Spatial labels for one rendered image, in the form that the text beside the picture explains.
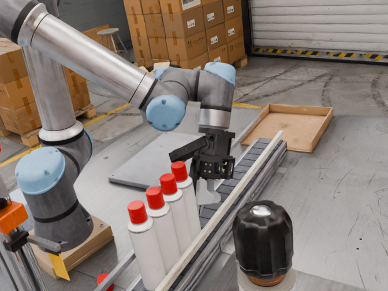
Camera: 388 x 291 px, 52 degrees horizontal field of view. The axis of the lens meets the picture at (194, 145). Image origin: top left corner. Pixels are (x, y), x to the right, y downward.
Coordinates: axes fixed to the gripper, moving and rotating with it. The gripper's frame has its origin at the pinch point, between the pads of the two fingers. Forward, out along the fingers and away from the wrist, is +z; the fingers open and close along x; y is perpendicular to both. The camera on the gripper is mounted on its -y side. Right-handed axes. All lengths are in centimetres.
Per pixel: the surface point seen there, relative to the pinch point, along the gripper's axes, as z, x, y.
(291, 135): -22, 59, 3
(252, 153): -14.6, 36.3, -1.8
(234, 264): 8.9, -4.5, 13.6
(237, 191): -4.5, 12.3, 4.8
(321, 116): -32, 75, 9
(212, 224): 2.5, 0.0, 4.8
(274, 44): -151, 413, -141
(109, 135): -9, 204, -215
